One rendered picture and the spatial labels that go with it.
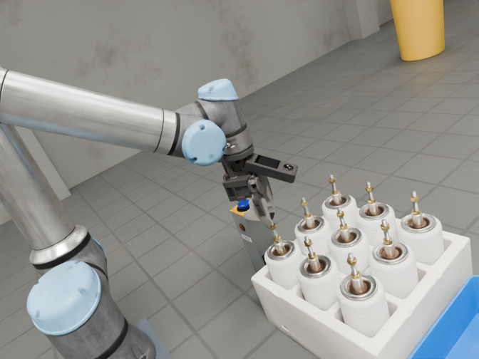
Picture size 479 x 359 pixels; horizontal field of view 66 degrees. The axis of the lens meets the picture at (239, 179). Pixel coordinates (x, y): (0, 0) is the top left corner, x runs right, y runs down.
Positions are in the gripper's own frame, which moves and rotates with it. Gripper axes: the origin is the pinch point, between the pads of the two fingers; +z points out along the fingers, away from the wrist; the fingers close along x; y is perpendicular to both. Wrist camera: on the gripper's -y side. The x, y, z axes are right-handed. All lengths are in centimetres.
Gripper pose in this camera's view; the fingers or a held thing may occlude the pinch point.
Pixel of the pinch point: (271, 219)
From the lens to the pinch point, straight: 90.7
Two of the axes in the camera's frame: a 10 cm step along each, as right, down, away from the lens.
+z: 3.3, 8.5, 4.2
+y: -9.0, 1.5, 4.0
